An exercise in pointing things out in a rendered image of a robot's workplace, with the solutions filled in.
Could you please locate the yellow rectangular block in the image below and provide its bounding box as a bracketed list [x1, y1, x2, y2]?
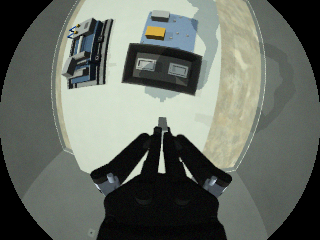
[145, 26, 166, 41]

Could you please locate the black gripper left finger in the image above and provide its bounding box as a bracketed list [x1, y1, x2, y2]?
[90, 117, 163, 205]

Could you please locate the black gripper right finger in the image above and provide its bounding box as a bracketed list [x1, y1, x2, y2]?
[162, 117, 232, 205]

